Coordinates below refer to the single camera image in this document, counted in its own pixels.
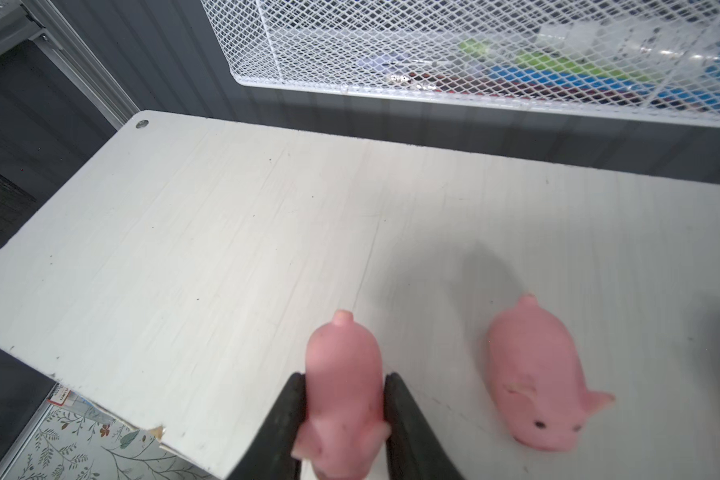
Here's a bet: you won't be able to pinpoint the white wire wall basket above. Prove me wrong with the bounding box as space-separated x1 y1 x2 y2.
203 1 720 128

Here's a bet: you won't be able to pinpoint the pens in white basket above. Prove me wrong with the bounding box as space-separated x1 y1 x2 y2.
357 19 720 114

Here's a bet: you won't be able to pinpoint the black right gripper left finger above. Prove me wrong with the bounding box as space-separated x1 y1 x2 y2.
227 373 306 480

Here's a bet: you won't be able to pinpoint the pink pig toy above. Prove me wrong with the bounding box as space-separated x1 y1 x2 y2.
291 310 391 479
484 294 615 452

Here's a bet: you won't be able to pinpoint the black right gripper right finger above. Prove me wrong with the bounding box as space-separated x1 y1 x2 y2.
384 373 463 480

